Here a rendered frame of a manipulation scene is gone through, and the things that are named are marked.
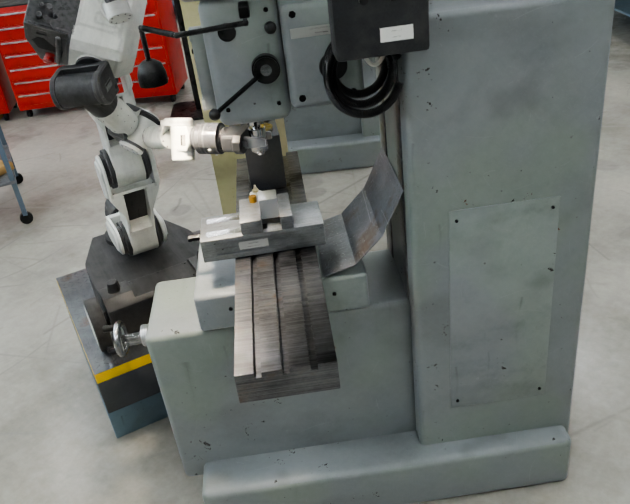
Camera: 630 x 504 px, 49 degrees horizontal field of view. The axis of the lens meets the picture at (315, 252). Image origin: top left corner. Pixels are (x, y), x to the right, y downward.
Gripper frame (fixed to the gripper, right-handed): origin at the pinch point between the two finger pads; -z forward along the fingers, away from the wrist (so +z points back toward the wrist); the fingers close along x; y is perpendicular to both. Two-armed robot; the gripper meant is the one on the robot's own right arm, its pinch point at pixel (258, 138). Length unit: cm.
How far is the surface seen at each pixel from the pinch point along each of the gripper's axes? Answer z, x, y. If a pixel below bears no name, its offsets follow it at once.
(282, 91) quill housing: -11.0, -6.3, -15.4
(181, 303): 29, -11, 50
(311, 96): -18.4, -5.9, -13.9
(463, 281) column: -56, -4, 40
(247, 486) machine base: 8, -34, 104
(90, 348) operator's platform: 80, 1, 84
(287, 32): -14.5, -7.2, -30.2
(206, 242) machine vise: 12.9, -17.4, 23.7
